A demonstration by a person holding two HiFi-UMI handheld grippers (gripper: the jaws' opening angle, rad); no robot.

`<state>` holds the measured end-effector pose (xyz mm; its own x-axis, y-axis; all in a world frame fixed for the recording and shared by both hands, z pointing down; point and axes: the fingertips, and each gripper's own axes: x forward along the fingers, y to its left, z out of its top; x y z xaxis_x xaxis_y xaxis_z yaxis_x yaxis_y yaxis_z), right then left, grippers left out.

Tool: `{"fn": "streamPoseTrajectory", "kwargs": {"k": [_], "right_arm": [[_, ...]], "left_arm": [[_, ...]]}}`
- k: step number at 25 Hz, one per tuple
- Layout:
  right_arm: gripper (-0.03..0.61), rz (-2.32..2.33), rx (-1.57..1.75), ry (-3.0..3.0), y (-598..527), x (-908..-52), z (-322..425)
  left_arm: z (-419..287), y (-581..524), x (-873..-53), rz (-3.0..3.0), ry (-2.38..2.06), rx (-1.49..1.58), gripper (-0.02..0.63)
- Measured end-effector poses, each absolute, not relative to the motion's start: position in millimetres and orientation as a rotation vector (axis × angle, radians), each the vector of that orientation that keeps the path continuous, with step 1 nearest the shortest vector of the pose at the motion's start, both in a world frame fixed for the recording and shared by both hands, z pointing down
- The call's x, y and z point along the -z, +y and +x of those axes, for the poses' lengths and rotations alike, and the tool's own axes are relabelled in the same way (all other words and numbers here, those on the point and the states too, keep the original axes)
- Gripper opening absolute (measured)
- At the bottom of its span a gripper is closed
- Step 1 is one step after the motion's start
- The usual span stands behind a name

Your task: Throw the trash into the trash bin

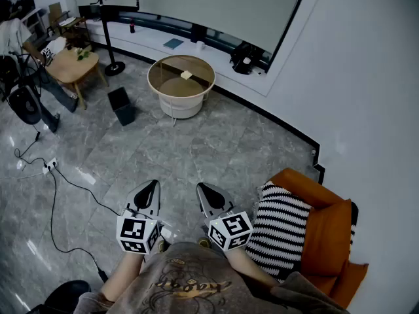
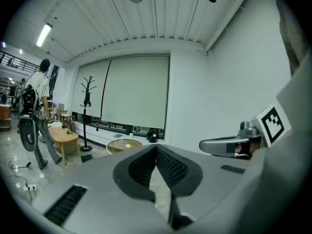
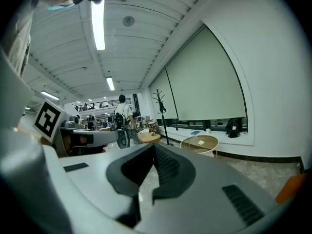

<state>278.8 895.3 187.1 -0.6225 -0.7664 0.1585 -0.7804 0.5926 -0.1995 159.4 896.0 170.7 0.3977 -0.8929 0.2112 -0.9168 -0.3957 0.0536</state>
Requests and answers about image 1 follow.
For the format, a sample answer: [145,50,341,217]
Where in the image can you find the orange cushion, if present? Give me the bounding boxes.
[300,198,354,278]

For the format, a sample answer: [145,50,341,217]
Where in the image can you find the oval wooden table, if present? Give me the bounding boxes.
[43,46,109,111]

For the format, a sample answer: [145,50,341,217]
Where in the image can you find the black floor lamp stand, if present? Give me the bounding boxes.
[90,0,126,77]

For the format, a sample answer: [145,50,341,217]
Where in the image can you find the black cable with adapter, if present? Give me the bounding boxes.
[45,168,109,284]

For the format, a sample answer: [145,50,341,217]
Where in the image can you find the white window ledge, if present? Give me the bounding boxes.
[85,20,289,97]

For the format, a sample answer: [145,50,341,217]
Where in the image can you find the black office chair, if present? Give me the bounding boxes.
[0,51,44,133]

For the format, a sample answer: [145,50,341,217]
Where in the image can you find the black white striped cushion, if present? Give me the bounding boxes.
[245,181,356,283]

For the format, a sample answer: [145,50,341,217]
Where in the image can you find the dark framed window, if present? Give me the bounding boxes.
[78,4,273,74]

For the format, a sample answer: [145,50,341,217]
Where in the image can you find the person's right forearm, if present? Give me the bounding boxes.
[225,246,281,288]

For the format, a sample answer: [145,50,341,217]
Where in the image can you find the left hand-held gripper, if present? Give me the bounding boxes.
[116,179,163,255]

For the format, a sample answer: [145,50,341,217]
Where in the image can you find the black waste bin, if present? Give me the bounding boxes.
[107,86,137,127]

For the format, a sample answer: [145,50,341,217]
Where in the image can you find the orange armchair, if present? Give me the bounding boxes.
[260,167,370,309]

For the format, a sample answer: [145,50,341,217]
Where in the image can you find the round glass-top side table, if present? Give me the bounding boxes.
[147,54,217,128]

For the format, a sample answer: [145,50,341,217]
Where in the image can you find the wooden shelf rack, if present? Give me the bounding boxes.
[57,15,94,50]

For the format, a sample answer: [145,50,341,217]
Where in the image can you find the white power strip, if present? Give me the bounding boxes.
[41,157,59,175]

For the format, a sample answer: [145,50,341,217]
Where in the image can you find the black leather handbag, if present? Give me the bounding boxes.
[229,41,264,76]

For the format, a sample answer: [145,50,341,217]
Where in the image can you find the person's left forearm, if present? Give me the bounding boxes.
[100,250,147,303]

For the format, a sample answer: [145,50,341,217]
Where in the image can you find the blue notebook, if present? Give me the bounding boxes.
[162,38,185,50]

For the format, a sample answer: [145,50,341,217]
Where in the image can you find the person's grey printed shirt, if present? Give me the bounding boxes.
[73,242,350,314]

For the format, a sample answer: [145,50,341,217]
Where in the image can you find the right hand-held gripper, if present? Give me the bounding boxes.
[196,182,255,252]

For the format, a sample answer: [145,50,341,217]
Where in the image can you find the large white roller blind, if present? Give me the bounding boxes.
[136,0,312,56]

